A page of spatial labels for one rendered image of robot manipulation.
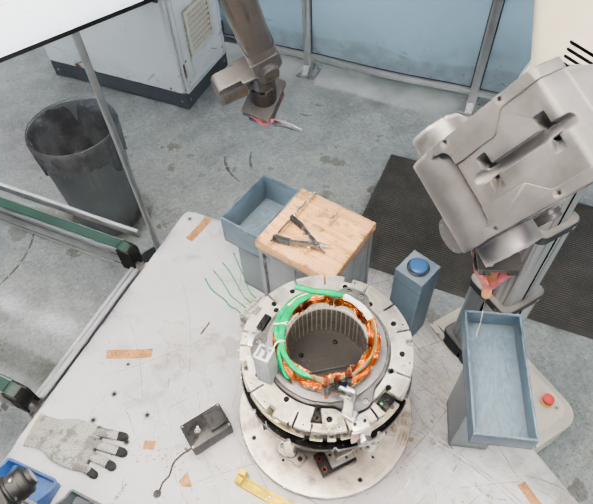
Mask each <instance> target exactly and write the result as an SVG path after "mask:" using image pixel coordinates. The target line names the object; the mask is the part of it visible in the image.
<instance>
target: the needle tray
mask: <svg viewBox="0 0 593 504"><path fill-rule="evenodd" d="M482 312H483V315H482ZM481 315H482V320H481ZM480 320H481V324H480ZM479 324H480V327H479ZM478 327H479V329H478ZM477 329H478V333H477V336H476V332H477ZM460 330H461V345H462V359H463V369H462V371H461V373H460V375H459V377H458V379H457V381H456V384H455V386H454V388H453V390H452V392H451V394H450V396H449V398H448V400H447V402H446V403H447V424H448V445H449V446H458V447H467V448H476V449H485V450H486V448H487V447H488V446H489V445H494V446H503V447H512V448H521V449H530V450H532V449H533V448H534V447H535V446H536V445H537V444H538V442H539V441H540V440H539V434H538V427H537V420H536V413H535V407H534V400H533V393H532V386H531V380H530V373H529V366H528V359H527V353H526V346H525V339H524V332H523V326H522V319H521V314H509V313H498V312H486V311H474V310H464V312H463V314H462V317H461V319H460Z"/></svg>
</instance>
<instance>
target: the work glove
mask: <svg viewBox="0 0 593 504"><path fill-rule="evenodd" d="M102 438H106V439H112V440H117V441H122V442H125V441H127V440H128V439H129V435H128V434H127V433H125V432H122V431H117V430H113V429H107V428H103V427H101V426H99V425H97V424H94V423H91V422H87V421H84V420H80V419H62V420H61V419H56V418H53V417H50V416H47V415H44V414H42V413H41V414H40V415H39V416H38V418H37V419H36V421H35V423H34V424H33V426H32V428H31V430H30V432H29V434H28V435H27V437H26V439H25V441H24V444H23V446H25V447H32V448H36V449H39V450H41V451H43V452H44V453H45V455H46V456H47V457H48V458H49V459H50V460H51V461H53V462H54V463H56V464H58V465H60V466H62V467H64V468H67V469H70V470H73V471H78V472H83V473H84V474H86V475H87V476H88V477H90V478H91V479H96V478H98V472H97V471H96V470H95V469H94V468H92V467H91V466H90V465H89V463H90V462H94V463H96V464H98V465H100V466H102V467H103V468H105V469H107V470H109V471H114V470H115V469H116V468H117V465H116V463H115V462H114V461H112V460H110V459H109V458H107V457H105V456H103V455H101V454H99V453H97V452H96V450H99V451H103V452H106V453H109V454H112V455H115V456H118V457H121V458H124V457H126V456H127V455H128V451H127V450H126V449H125V448H123V447H120V446H117V445H115V444H112V443H109V442H106V441H103V440H102Z"/></svg>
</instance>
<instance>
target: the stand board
mask: <svg viewBox="0 0 593 504"><path fill-rule="evenodd" d="M311 194H312V192H310V191H308V190H305V189H302V190H301V191H300V192H299V193H298V194H297V195H296V196H295V197H294V198H293V199H292V200H291V202H290V203H289V204H288V205H287V206H286V207H285V208H284V209H283V210H282V211H281V212H280V214H279V215H278V216H277V217H276V218H275V219H274V220H273V221H272V222H271V223H270V224H269V226H268V227H267V228H266V229H265V230H264V231H263V232H262V233H261V234H260V235H259V236H258V237H257V239H256V240H255V245H256V247H257V248H259V249H261V250H263V251H265V252H266V253H268V254H270V255H272V256H274V257H276V258H278V259H279V260H281V261H283V262H285V263H287V264H289V265H291V266H292V267H294V268H296V269H298V270H300V271H302V272H304V273H305V274H307V275H309V276H317V275H324V284H326V279H325V275H334V276H340V275H341V274H342V273H343V271H344V270H345V269H346V267H347V266H348V265H349V263H350V262H351V261H352V259H353V258H354V257H355V256H356V254H357V253H358V252H359V250H360V249H361V248H362V246H363V245H364V244H365V242H366V241H367V240H368V239H369V237H370V236H371V235H372V233H373V232H374V231H375V229H376V222H374V221H372V220H369V219H367V218H365V217H363V216H361V215H359V214H357V213H354V212H352V211H350V210H348V209H346V208H344V207H342V206H340V205H337V204H335V203H333V202H331V201H329V200H327V199H325V198H323V197H320V196H318V195H316V197H315V198H314V199H313V200H312V201H311V202H310V203H309V204H308V206H307V207H306V208H305V209H304V210H303V211H302V212H301V213H300V215H299V216H298V217H297V219H299V220H300V221H301V222H302V223H303V224H304V226H305V227H306V228H307V230H308V231H309V232H310V233H311V235H312V236H313V237H314V238H316V241H318V242H321V243H324V244H326V245H329V246H330V248H329V247H325V246H321V245H320V248H321V249H322V250H323V251H324V252H326V253H325V254H323V253H322V252H321V251H319V250H318V249H316V248H315V247H314V248H313V249H312V250H311V251H310V252H309V253H307V246H304V245H295V244H290V245H287V244H283V243H279V242H275V243H274V244H273V245H272V246H269V241H270V240H271V239H272V236H273V234H276V233H277V232H278V231H279V230H280V229H281V228H282V227H283V226H284V224H285V223H286V222H287V221H288V220H289V219H290V215H292V214H294V213H295V212H296V211H297V210H298V209H299V208H300V207H301V205H302V204H303V203H304V202H305V201H306V200H307V199H308V198H309V197H310V195H311ZM336 212H338V219H337V220H336V221H335V222H334V223H333V225H332V226H329V220H330V219H331V218H332V216H333V215H334V214H335V213H336ZM302 233H304V232H303V230H301V229H300V228H298V227H297V226H296V225H295V224H294V223H293V222H292V224H291V225H290V226H289V227H288V228H287V229H286V230H285V231H284V233H283V234H282V235H281V236H284V237H288V238H291V239H292V240H301V241H310V242H311V240H310V239H309V238H308V237H307V236H305V235H303V234H302ZM304 234H305V233H304Z"/></svg>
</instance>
